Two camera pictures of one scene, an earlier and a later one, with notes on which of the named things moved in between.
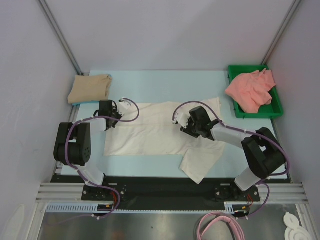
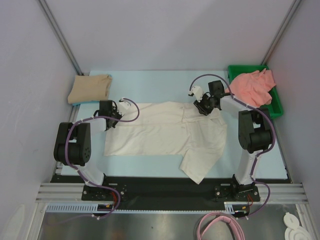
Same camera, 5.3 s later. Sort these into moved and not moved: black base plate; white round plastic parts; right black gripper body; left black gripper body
Moved: right black gripper body
Not moved: left black gripper body; white round plastic parts; black base plate
